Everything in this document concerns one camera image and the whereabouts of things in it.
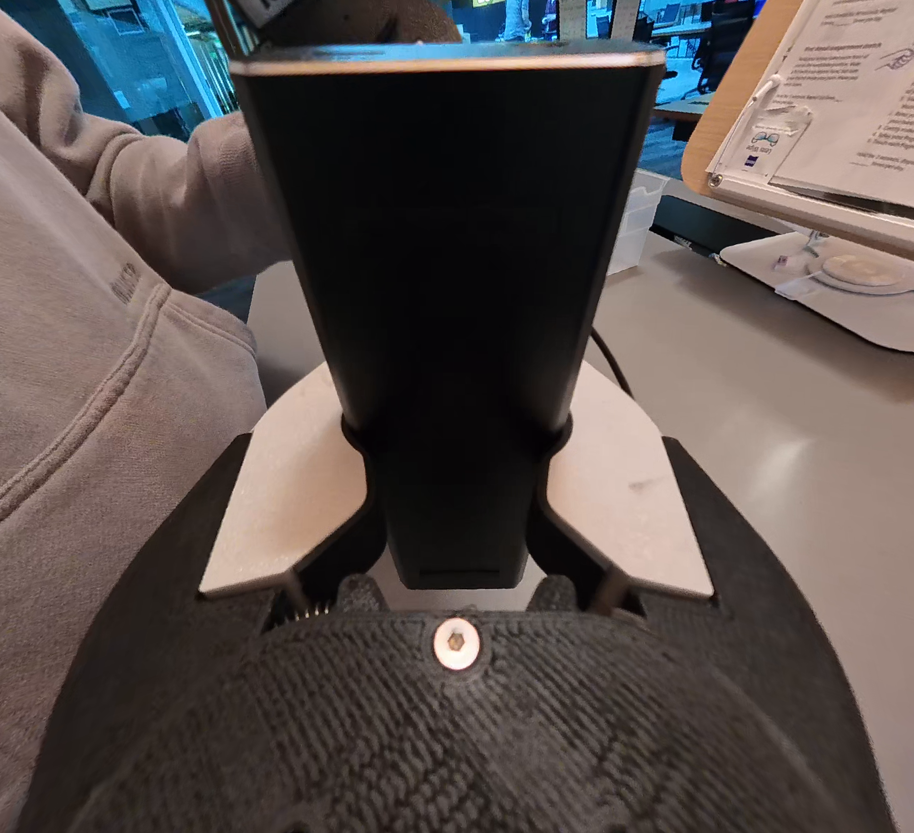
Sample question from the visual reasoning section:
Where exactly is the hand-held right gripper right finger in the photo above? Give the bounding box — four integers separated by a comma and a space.
527, 365, 715, 609

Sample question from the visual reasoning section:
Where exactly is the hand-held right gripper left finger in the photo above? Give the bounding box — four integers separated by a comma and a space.
199, 362, 390, 607

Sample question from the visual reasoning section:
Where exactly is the round white disc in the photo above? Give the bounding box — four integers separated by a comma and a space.
820, 253, 905, 296

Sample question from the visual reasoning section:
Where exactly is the black office chair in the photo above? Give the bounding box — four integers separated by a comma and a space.
695, 0, 758, 99

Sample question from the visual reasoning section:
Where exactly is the wooden document stand with papers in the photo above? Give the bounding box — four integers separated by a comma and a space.
714, 0, 914, 207

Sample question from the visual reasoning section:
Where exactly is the black cable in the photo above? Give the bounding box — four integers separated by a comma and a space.
590, 330, 638, 401

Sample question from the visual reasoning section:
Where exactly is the person's left forearm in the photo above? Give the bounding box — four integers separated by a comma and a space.
71, 108, 290, 295

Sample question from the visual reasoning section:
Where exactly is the person's beige hoodie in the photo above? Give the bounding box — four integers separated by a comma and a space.
0, 12, 268, 820

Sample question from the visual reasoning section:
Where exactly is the black rectangular device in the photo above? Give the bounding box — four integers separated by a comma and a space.
228, 42, 668, 591

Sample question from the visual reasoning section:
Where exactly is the wooden document board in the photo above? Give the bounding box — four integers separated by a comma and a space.
680, 0, 854, 200

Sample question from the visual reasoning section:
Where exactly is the clear plastic drawer box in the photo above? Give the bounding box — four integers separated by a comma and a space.
609, 171, 671, 276

